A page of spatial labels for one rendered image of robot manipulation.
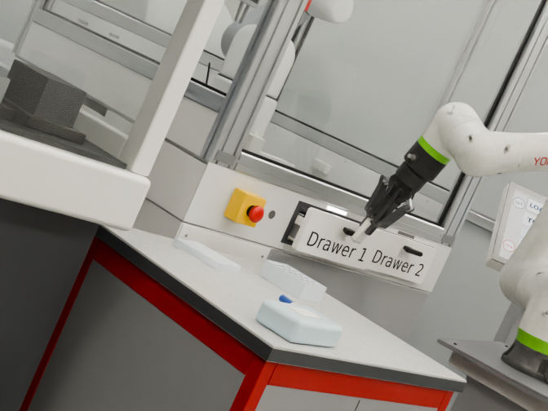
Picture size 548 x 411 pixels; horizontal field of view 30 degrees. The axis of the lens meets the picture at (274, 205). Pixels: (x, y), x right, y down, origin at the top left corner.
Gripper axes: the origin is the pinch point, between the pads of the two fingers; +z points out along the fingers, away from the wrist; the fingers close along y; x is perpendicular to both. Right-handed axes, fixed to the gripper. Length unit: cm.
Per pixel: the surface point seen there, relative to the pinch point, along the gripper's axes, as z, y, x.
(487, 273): 27, -52, 157
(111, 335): 29, 21, -71
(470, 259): 29, -61, 156
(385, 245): 5.8, -7.3, 22.3
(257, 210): 4.8, -1.9, -34.1
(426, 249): 3.6, -8.1, 41.0
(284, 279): 9.7, 15.2, -32.5
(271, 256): 17.5, -5.0, -15.6
